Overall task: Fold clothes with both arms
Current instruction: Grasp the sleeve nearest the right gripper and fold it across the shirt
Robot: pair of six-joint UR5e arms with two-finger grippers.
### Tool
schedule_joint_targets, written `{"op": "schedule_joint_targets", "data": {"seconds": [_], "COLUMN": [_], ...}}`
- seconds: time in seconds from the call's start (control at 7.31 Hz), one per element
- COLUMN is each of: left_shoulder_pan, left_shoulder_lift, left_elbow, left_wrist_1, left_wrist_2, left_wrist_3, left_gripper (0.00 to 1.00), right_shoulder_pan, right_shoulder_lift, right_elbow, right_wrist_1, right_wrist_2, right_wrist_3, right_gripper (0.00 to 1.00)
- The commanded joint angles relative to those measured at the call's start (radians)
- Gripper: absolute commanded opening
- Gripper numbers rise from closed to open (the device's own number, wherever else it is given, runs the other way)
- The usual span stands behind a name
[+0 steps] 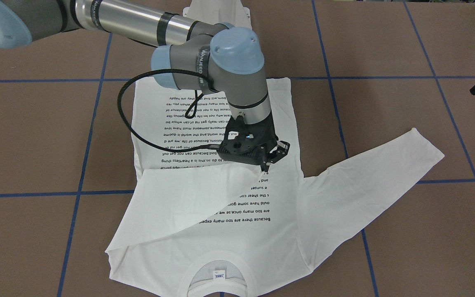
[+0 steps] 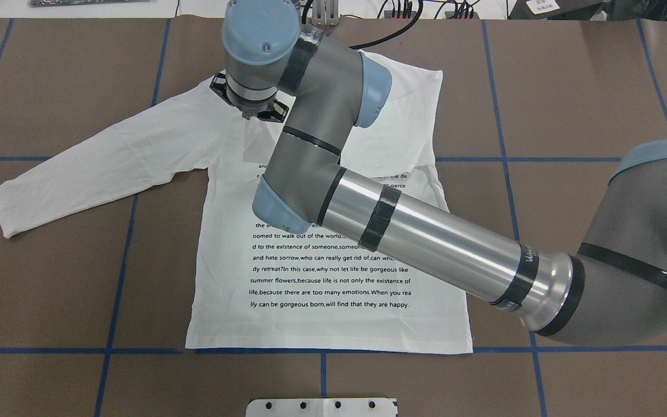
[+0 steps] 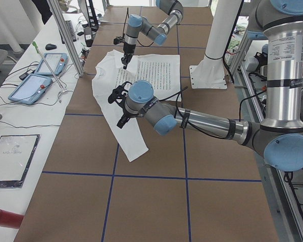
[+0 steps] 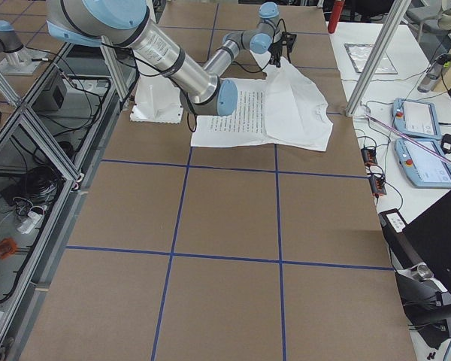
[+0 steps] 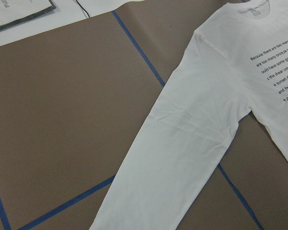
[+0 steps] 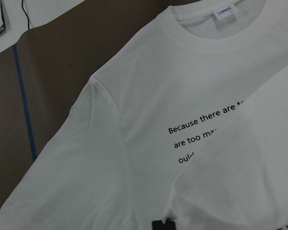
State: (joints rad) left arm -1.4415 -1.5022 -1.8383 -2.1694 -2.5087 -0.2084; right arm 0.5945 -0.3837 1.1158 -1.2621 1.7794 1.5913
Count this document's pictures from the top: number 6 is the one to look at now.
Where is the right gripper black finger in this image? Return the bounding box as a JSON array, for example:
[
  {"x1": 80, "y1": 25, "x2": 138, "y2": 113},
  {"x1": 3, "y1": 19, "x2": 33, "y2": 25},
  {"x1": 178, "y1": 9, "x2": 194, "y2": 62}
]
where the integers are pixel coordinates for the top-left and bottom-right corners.
[{"x1": 152, "y1": 220, "x2": 176, "y2": 230}]

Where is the white long-sleeve printed shirt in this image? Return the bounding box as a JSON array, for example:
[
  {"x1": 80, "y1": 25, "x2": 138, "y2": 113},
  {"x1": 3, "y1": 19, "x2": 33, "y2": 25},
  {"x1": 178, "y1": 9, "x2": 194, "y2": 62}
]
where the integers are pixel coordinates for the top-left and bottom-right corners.
[{"x1": 0, "y1": 0, "x2": 288, "y2": 230}]

